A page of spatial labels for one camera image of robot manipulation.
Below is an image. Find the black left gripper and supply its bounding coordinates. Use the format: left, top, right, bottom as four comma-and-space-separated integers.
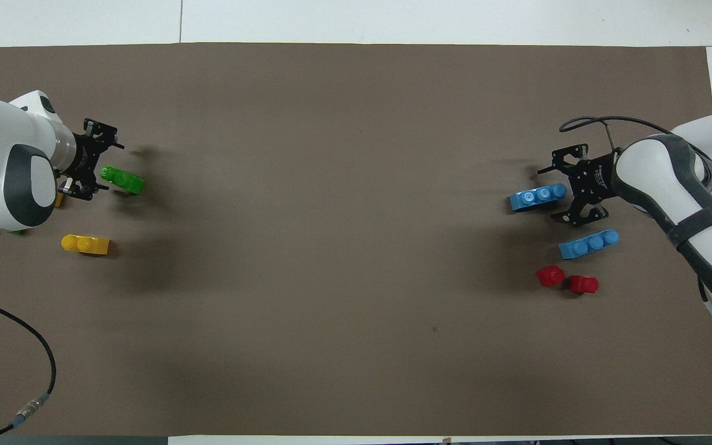
58, 117, 126, 202

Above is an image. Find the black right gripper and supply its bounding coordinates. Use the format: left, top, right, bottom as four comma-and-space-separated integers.
536, 143, 620, 226

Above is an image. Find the blue three-stud toy brick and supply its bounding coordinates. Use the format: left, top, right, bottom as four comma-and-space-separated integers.
509, 183, 569, 213
557, 228, 621, 261

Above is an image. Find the brown table mat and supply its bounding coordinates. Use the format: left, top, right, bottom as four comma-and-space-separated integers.
0, 42, 712, 437

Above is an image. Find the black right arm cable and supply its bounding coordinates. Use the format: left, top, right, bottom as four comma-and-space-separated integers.
558, 115, 712, 379

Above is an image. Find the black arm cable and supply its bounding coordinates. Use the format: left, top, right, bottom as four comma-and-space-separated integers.
0, 292, 58, 445
558, 115, 712, 379

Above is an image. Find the black velcro arm strap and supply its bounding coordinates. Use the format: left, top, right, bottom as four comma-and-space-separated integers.
664, 203, 712, 250

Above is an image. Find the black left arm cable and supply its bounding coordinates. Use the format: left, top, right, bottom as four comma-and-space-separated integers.
0, 292, 58, 445

